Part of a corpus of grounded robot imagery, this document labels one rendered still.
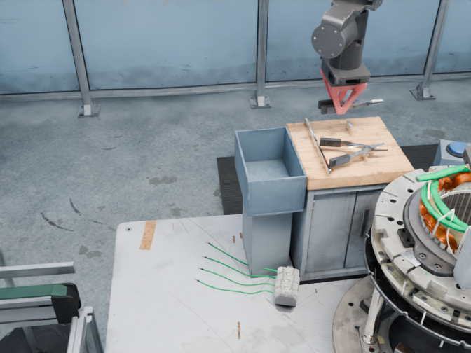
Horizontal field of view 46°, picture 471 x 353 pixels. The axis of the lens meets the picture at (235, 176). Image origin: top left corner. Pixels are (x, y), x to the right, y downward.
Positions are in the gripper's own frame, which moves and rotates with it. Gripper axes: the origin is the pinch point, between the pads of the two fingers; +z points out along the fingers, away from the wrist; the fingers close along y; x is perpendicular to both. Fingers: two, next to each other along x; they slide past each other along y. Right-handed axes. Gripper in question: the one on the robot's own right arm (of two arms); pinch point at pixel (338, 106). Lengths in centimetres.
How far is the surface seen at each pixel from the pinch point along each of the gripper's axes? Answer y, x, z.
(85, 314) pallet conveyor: 6, -55, 46
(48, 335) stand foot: -40, -82, 112
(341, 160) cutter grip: 11.6, -2.6, 3.9
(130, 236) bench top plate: -7, -44, 35
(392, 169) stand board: 12.4, 7.1, 6.5
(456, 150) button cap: 5.9, 23.4, 8.9
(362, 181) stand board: 13.5, 1.3, 7.8
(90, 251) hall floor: -81, -70, 114
